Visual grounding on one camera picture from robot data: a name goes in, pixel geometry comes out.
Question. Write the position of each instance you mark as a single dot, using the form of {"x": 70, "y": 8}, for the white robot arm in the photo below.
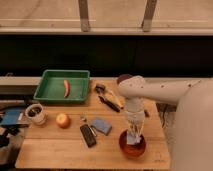
{"x": 193, "y": 128}

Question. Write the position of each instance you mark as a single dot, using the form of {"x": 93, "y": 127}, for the white cup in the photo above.
{"x": 35, "y": 114}

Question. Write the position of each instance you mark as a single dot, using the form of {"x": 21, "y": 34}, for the blue sponge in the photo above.
{"x": 101, "y": 125}

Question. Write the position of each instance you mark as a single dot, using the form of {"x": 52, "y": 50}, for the purple bowl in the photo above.
{"x": 123, "y": 77}

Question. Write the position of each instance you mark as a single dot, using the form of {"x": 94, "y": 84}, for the grey-blue towel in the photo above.
{"x": 132, "y": 139}

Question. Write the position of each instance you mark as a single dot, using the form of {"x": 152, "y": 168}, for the red bowl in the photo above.
{"x": 131, "y": 151}

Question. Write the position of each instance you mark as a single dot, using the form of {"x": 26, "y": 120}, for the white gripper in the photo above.
{"x": 134, "y": 117}

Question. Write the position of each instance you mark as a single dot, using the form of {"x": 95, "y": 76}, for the black remote control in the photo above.
{"x": 88, "y": 135}

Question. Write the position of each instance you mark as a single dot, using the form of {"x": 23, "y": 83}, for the green plastic tray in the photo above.
{"x": 51, "y": 86}

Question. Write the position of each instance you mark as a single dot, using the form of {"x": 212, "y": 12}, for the blue box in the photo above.
{"x": 12, "y": 117}

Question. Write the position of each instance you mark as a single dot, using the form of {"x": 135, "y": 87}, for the brown dried item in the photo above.
{"x": 146, "y": 113}

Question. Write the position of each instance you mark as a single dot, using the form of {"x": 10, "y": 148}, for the orange apple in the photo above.
{"x": 63, "y": 120}

